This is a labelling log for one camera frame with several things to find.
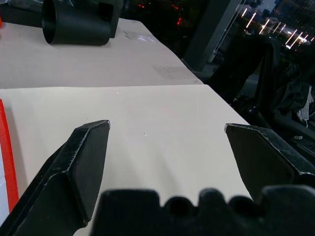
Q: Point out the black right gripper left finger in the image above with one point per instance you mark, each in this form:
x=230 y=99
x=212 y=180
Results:
x=73 y=172

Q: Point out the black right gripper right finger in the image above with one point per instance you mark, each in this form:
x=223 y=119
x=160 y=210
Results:
x=265 y=159

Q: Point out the red and white object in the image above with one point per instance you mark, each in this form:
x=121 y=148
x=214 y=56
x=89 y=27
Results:
x=6 y=159

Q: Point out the dark clothing pile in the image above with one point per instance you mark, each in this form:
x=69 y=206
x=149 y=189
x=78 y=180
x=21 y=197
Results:
x=299 y=91

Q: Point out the black office chair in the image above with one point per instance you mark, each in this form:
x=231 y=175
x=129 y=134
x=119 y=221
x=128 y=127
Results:
x=256 y=81

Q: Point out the grey window pillar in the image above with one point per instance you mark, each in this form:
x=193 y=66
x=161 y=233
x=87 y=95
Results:
x=211 y=32

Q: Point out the black cylindrical tube device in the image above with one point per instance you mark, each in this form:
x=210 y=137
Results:
x=78 y=23

